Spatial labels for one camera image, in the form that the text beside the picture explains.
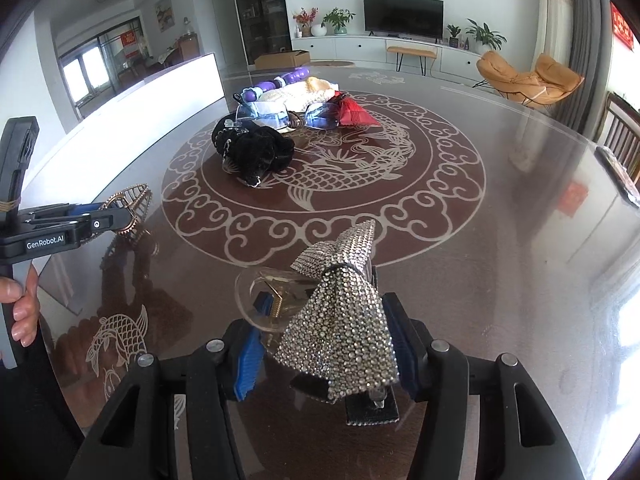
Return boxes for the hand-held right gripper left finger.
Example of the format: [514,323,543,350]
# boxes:
[65,317,266,480]

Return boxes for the clear blue hair clip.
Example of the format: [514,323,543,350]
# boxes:
[302,101,346,131]
[235,100,301,133]

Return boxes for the black fluffy hair scrunchie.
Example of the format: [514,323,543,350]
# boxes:
[211,120,297,190]

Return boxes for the cardboard box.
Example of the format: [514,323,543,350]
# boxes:
[254,50,312,70]

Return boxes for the rhinestone bow hair clip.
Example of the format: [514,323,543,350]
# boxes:
[235,219,401,406]

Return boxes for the person's left hand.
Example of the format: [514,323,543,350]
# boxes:
[0,264,42,347]

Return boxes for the gold hair claw clip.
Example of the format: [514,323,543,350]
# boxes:
[102,183,153,237]

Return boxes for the dark brown patterned desktop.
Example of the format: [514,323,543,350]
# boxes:
[20,62,640,480]

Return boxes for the cream knitted hat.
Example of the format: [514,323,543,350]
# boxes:
[265,76,337,111]

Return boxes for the red fabric hair accessory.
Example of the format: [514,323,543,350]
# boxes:
[334,91,380,127]

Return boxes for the red wall hanging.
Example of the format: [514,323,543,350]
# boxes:
[610,2,636,51]

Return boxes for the white television console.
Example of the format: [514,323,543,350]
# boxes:
[291,34,488,68]

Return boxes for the cream curtain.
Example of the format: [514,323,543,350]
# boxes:
[510,0,576,171]

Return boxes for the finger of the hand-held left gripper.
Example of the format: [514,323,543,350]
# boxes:
[65,202,109,218]
[80,208,136,234]

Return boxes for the leafy green potted plant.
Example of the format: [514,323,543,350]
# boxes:
[321,7,357,36]

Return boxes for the purple toy wand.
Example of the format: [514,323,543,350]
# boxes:
[240,70,313,106]

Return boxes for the flat screen television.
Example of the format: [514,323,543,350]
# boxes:
[363,0,445,37]

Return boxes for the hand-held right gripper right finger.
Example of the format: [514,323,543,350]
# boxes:
[381,292,576,480]

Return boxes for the framed wall painting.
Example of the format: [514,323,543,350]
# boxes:
[155,0,175,31]

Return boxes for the red flowers in vase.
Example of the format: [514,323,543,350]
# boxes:
[292,7,321,38]

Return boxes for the orange lounge chair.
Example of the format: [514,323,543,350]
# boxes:
[475,50,585,107]

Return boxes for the grey curtain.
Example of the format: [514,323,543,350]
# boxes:
[555,0,615,133]

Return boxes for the large potted plant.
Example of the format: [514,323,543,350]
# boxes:
[465,18,507,53]

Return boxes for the wooden dining chair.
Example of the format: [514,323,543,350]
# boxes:
[597,91,640,183]

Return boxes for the dark glass display cabinet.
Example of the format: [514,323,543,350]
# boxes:
[230,0,292,66]

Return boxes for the wooden bench with hairpin legs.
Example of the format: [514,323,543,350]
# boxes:
[386,46,439,73]

